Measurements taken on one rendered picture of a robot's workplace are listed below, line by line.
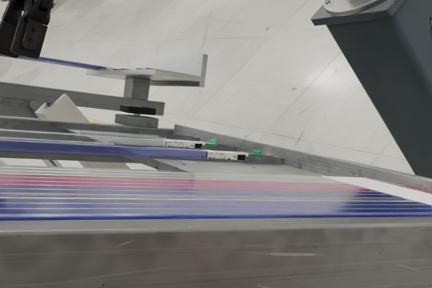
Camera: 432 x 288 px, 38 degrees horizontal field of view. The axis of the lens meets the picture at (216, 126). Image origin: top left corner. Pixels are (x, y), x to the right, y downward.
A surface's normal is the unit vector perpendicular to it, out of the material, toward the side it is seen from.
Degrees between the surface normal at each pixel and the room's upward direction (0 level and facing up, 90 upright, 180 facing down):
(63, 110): 90
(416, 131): 90
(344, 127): 0
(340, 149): 0
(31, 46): 90
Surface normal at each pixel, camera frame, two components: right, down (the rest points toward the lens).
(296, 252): 0.51, 0.11
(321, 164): -0.85, -0.07
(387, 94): -0.62, 0.68
